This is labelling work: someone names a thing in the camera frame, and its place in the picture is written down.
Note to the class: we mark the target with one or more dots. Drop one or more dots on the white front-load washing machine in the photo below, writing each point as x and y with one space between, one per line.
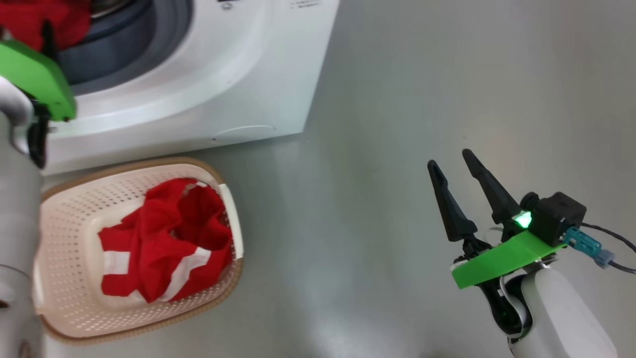
223 74

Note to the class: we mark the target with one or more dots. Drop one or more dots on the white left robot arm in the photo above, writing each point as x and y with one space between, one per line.
17 223

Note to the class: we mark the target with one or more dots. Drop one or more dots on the round drain filter cover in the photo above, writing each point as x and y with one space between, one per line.
243 132

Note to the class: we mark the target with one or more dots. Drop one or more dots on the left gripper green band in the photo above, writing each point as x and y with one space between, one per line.
35 74

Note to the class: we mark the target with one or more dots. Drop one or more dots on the small printed warning label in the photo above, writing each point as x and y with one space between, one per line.
304 3

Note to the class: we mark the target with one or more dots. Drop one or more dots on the cream perforated laundry basket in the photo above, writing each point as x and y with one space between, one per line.
69 258

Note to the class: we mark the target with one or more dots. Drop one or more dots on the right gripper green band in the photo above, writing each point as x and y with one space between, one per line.
502 261

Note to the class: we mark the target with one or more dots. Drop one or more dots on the red and white striped garment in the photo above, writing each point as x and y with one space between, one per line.
30 20

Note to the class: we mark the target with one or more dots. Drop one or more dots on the red garment with white bands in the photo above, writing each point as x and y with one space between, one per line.
164 243

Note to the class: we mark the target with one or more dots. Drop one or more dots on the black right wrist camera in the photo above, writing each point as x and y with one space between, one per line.
559 216

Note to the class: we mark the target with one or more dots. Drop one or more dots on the teal right camera connector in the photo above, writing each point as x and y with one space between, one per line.
586 244

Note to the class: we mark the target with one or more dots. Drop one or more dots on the grey rubber door gasket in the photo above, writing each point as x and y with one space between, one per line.
149 35

